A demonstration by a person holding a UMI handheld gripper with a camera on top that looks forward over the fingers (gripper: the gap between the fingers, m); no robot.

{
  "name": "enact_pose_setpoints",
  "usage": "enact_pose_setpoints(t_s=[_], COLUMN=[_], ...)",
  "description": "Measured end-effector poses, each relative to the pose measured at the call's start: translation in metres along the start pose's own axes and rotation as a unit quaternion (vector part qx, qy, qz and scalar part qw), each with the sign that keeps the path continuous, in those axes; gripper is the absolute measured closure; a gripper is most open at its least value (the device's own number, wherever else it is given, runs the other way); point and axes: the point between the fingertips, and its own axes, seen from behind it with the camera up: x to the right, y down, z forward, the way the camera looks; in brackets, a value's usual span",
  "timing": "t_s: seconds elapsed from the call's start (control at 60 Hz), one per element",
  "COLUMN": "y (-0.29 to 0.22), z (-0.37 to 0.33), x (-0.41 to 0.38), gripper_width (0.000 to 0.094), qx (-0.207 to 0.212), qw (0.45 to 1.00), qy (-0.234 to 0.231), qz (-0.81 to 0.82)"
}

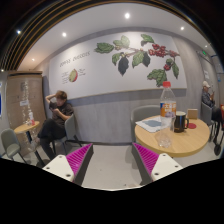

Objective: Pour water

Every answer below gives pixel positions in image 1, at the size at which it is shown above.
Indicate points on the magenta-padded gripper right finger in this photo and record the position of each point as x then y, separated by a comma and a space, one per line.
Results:
165, 166

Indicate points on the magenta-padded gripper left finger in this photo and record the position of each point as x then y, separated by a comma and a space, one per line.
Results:
60, 166

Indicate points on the clear bottle with red cap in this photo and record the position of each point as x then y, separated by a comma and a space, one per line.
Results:
167, 110

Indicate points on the grey chair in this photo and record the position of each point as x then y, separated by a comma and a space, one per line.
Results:
70, 128
206, 113
143, 112
10, 140

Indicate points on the white and blue paper booklet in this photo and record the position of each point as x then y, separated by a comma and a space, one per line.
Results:
150, 124

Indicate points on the dark mug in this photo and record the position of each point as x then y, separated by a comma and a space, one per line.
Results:
180, 122

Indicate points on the small round wooden table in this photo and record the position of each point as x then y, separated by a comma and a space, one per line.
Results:
25, 127

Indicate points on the person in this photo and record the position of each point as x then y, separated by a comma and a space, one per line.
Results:
207, 98
58, 113

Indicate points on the small bottle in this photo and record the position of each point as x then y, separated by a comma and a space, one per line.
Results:
31, 118

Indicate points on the small wooden block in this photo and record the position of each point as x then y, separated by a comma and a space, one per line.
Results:
192, 114

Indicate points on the wooden cabinet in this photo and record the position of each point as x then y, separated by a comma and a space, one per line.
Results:
16, 100

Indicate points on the green exit sign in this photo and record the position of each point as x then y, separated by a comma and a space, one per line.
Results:
204, 52

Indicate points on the round ceiling lights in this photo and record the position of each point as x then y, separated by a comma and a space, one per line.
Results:
127, 15

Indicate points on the white paper wall notice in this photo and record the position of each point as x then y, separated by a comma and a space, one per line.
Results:
206, 74

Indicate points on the coffee plant wall mural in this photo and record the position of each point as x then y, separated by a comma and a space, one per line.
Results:
100, 70

